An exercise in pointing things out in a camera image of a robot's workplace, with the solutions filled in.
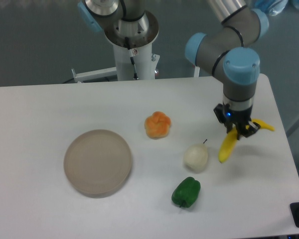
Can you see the white frame post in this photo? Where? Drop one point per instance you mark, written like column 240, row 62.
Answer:
column 196, row 72

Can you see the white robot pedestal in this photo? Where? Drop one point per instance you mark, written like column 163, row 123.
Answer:
column 132, row 47

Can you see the yellow banana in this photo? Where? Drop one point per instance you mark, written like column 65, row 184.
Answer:
column 230, row 140

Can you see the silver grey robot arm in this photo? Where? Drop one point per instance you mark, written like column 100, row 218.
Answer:
column 226, row 56

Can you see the blue plastic bag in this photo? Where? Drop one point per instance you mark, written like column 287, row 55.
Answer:
column 274, row 7

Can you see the green bell pepper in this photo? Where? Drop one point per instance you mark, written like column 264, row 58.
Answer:
column 186, row 193

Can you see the white pear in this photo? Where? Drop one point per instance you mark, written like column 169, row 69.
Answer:
column 196, row 157

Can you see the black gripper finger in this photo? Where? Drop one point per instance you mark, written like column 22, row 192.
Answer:
column 247, row 130
column 224, row 116

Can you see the beige round plate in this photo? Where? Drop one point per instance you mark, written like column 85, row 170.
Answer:
column 97, row 163

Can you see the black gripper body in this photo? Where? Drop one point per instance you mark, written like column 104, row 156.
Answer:
column 239, row 119

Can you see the orange bread roll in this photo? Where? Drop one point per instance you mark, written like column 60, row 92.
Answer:
column 157, row 125

